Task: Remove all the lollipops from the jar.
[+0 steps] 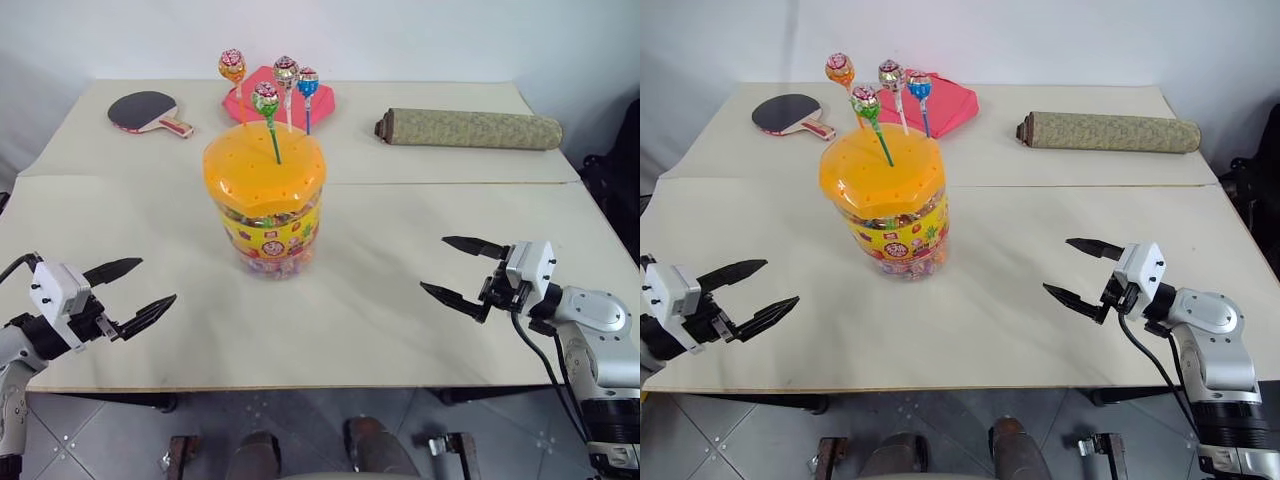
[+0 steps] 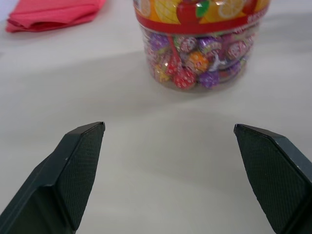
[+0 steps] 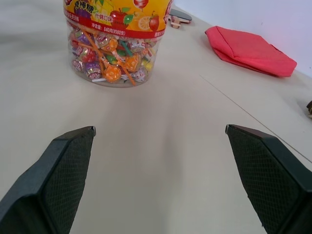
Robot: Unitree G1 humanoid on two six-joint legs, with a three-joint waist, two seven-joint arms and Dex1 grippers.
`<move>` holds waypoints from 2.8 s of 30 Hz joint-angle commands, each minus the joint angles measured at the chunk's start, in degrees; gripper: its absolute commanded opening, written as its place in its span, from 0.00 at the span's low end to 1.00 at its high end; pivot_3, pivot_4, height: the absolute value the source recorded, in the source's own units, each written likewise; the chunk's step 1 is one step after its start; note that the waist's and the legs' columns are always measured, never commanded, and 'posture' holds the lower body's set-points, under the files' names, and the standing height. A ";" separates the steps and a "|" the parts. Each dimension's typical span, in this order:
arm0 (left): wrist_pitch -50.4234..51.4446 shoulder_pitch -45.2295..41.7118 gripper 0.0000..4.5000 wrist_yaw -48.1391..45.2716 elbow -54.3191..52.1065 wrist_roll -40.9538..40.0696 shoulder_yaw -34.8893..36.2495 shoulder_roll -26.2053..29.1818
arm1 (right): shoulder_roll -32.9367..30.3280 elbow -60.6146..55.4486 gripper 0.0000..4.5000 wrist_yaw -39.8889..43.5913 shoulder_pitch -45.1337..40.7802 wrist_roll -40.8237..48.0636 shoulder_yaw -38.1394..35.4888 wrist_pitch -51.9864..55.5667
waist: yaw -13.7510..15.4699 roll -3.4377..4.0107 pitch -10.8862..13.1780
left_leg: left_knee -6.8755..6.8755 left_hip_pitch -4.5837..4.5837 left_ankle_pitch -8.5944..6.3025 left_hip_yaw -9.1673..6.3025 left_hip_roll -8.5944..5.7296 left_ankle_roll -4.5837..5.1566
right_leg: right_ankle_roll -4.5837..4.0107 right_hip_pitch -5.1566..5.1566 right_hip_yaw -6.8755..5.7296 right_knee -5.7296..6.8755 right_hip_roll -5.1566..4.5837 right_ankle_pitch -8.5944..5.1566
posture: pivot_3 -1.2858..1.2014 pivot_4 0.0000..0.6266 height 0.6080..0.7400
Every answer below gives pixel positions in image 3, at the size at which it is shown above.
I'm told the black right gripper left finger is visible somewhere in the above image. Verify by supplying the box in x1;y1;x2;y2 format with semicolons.
0;125;97;234

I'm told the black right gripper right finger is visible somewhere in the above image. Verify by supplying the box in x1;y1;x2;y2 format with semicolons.
225;124;312;234

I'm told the orange candy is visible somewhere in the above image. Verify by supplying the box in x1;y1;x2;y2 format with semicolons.
103;65;122;84

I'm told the clear plastic lollipop tub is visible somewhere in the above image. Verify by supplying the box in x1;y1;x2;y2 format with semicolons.
62;0;175;88

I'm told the red fabric pouch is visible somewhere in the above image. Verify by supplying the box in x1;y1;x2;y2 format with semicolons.
204;25;298;78

